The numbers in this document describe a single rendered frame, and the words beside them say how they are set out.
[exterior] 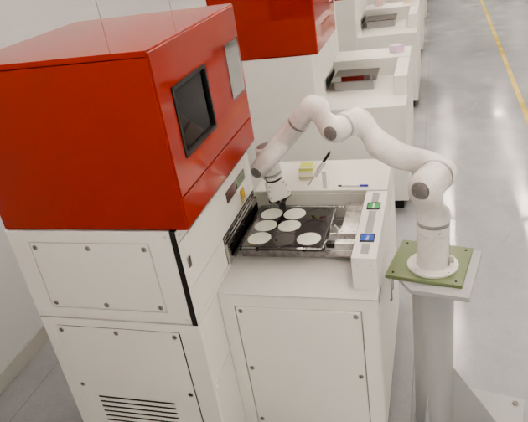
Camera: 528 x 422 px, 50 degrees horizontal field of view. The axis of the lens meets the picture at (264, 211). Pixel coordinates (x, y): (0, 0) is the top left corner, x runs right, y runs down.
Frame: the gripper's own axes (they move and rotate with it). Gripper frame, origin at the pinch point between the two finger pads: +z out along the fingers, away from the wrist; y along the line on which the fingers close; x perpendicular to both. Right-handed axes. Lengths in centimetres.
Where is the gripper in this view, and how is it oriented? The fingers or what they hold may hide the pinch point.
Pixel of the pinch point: (282, 207)
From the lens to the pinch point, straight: 259.2
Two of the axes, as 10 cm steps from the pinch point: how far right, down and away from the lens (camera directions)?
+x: -2.6, -4.1, 8.7
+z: 2.8, 8.3, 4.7
